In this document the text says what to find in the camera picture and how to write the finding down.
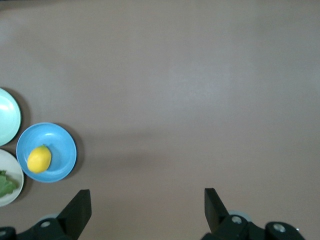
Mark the green lettuce leaf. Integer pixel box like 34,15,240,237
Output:
0,169,20,199

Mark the blue plate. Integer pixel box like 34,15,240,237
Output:
15,121,78,184

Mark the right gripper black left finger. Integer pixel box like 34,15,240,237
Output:
56,189,92,240

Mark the brown table cover sheet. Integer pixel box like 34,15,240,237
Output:
0,4,320,240

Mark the beige plate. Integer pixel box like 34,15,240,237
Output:
0,148,25,208

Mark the light green plate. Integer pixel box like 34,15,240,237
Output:
0,87,23,147

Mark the yellow lemon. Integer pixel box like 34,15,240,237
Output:
26,144,53,174

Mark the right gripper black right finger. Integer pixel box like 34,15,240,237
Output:
204,187,230,235

